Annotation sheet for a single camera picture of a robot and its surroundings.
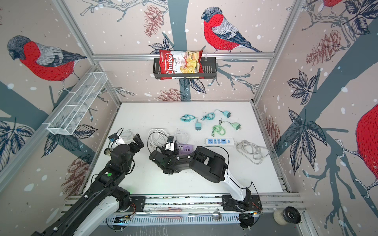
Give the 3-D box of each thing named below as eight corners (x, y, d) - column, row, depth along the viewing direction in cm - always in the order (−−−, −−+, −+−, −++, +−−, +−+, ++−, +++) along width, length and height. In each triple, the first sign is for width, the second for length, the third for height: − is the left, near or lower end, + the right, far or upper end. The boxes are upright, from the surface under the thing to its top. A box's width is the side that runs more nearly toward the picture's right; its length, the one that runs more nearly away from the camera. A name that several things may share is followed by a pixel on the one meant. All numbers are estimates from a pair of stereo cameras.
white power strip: (205, 145, 97) (205, 143, 95) (205, 139, 100) (205, 137, 98) (233, 145, 97) (234, 143, 95) (232, 139, 100) (233, 137, 98)
